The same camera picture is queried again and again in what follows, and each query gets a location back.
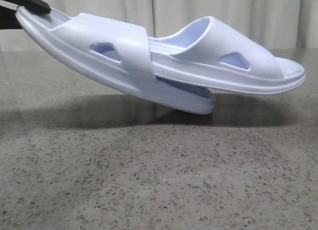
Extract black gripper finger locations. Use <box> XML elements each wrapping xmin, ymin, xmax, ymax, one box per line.
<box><xmin>0</xmin><ymin>6</ymin><xmax>23</xmax><ymax>30</ymax></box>
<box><xmin>3</xmin><ymin>0</ymin><xmax>51</xmax><ymax>14</ymax></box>

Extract light blue slipper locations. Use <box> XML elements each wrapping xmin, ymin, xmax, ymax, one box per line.
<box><xmin>149</xmin><ymin>16</ymin><xmax>306</xmax><ymax>94</ymax></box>
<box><xmin>16</xmin><ymin>6</ymin><xmax>215</xmax><ymax>115</ymax></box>

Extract white pleated curtain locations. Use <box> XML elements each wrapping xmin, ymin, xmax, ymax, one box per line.
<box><xmin>0</xmin><ymin>0</ymin><xmax>318</xmax><ymax>52</ymax></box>

